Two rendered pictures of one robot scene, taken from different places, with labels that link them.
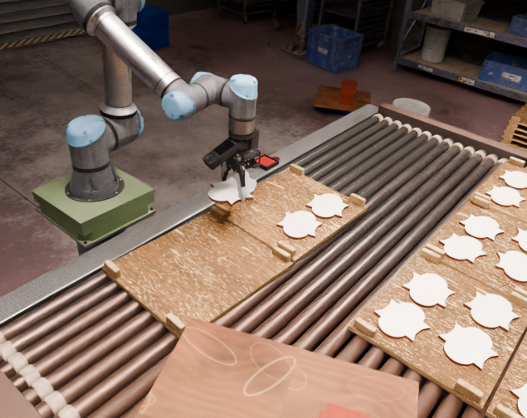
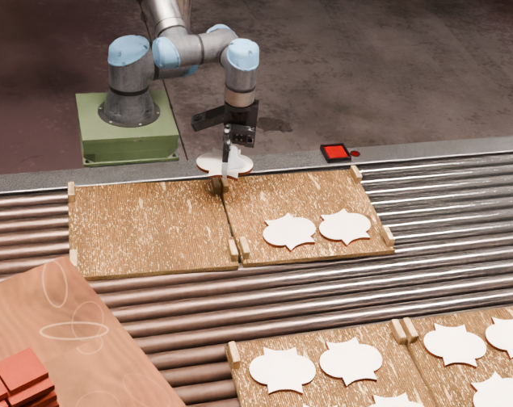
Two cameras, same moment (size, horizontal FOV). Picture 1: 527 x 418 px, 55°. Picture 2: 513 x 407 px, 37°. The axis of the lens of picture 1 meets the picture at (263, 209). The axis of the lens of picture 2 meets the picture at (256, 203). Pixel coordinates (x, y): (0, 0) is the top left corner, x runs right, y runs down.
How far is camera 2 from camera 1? 99 cm
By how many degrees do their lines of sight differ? 28
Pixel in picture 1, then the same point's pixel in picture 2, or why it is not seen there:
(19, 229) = not seen: hidden behind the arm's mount
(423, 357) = not seen: outside the picture
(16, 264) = not seen: hidden behind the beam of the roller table
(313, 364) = (117, 343)
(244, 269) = (184, 248)
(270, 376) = (73, 332)
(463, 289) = (395, 383)
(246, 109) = (235, 79)
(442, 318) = (332, 394)
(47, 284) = (18, 182)
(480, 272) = (443, 379)
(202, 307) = (112, 260)
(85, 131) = (121, 52)
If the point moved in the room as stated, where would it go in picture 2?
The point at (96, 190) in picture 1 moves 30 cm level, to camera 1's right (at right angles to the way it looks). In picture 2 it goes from (120, 114) to (195, 157)
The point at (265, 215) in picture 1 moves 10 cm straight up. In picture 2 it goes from (265, 207) to (269, 178)
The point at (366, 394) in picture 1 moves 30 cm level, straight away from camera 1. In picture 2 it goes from (132, 389) to (265, 337)
